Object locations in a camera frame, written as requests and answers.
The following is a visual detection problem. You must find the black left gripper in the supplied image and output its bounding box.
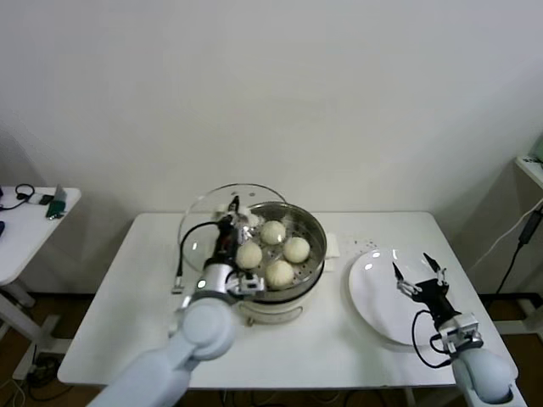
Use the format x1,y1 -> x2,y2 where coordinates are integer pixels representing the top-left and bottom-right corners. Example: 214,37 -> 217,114
211,195 -> 254,262

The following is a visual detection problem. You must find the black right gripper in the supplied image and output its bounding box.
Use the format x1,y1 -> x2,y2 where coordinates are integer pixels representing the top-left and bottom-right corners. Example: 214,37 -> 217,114
392,253 -> 462,326

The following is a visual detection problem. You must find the white steamed baozi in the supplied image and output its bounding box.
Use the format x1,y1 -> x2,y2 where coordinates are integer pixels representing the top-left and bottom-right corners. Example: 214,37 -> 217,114
265,259 -> 295,290
259,220 -> 287,246
282,236 -> 311,263
235,242 -> 264,270

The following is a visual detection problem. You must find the glass pot lid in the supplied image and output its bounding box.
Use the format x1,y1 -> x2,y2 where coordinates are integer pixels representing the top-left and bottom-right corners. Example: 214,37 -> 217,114
176,182 -> 289,272

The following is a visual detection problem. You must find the perforated steel steamer basket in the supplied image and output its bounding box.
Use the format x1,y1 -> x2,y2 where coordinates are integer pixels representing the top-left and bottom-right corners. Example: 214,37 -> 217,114
217,202 -> 328,292

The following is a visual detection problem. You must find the white oval plate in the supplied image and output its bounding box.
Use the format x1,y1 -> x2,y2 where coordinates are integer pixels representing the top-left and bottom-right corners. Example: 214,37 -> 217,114
347,248 -> 458,345

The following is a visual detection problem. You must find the brown crumbs scatter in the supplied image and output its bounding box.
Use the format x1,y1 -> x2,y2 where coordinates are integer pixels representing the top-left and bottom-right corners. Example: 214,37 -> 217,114
341,237 -> 378,251

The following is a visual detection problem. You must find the white electric cooker pot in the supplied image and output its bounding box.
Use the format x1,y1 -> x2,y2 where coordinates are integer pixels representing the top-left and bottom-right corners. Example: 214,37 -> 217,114
220,231 -> 343,328

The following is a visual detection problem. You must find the green and grey tool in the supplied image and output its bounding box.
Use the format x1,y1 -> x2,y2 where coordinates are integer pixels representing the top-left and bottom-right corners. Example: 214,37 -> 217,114
45,184 -> 69,220

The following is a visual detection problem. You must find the white side table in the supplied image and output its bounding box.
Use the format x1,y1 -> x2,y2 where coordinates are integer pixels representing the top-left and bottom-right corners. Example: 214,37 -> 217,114
0,186 -> 82,381

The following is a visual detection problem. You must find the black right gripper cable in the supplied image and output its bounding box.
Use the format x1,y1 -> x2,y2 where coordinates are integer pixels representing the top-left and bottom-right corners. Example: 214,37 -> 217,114
411,309 -> 455,369

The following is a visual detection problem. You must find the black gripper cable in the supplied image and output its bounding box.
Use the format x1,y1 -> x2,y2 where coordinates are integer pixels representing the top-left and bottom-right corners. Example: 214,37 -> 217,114
411,309 -> 455,369
171,220 -> 221,296

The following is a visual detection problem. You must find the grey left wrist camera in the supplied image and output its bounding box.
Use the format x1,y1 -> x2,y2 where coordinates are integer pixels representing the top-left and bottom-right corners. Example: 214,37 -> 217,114
235,273 -> 266,296

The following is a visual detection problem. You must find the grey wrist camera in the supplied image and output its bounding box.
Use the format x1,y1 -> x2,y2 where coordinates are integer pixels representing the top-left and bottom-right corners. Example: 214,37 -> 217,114
440,313 -> 484,353
235,273 -> 266,296

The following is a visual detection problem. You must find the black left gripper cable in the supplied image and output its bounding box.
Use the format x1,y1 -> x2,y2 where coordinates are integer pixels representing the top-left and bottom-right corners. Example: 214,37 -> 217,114
171,220 -> 221,296

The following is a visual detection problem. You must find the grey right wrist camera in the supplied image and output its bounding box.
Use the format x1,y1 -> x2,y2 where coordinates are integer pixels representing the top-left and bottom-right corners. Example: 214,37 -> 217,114
440,313 -> 484,353

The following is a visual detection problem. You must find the black power adapter cable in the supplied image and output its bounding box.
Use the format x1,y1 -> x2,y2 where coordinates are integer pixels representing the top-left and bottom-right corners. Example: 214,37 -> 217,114
491,203 -> 543,296

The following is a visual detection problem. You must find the black looped cable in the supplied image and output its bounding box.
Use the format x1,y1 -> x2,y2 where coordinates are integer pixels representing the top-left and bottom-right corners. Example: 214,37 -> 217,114
0,182 -> 37,212

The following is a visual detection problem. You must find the black floor cable bundle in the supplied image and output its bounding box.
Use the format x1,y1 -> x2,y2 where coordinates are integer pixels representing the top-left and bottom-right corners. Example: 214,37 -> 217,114
25,354 -> 60,402

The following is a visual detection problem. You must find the white floor cable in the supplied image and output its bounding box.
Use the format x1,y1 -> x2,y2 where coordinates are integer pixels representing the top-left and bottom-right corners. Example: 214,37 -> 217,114
0,379 -> 26,407

